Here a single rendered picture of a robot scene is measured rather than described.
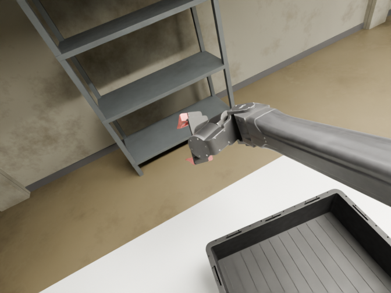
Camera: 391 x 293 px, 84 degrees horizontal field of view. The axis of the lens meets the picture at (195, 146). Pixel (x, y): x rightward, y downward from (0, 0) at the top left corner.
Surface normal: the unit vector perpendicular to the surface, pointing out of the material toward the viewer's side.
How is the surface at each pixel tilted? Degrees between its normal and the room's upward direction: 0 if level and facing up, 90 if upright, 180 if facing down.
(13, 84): 90
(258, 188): 0
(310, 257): 0
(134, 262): 0
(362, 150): 20
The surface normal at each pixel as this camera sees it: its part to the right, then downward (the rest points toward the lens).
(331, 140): -0.43, -0.82
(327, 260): -0.26, -0.70
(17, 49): 0.40, 0.55
